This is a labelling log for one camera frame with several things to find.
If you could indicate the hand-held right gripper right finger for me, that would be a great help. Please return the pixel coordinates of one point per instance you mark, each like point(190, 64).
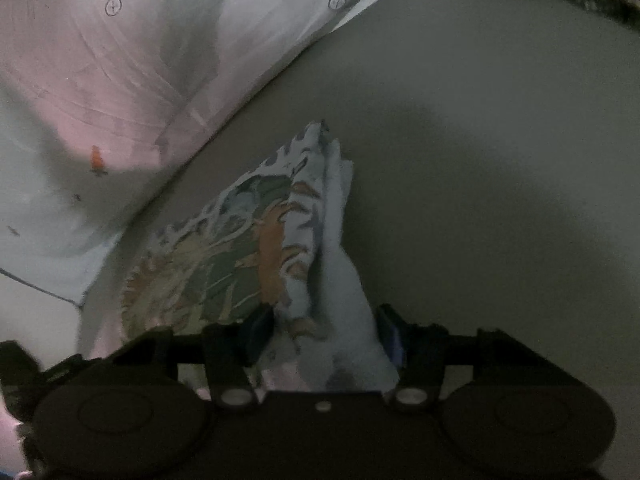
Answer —
point(392, 337)

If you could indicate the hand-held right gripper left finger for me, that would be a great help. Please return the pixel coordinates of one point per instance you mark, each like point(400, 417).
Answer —
point(257, 332)

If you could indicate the leaf patterned shirt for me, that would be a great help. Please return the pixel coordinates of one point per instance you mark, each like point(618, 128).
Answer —
point(240, 250)

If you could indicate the carrot print bed sheet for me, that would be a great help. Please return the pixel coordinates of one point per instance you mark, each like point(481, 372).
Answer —
point(125, 70)

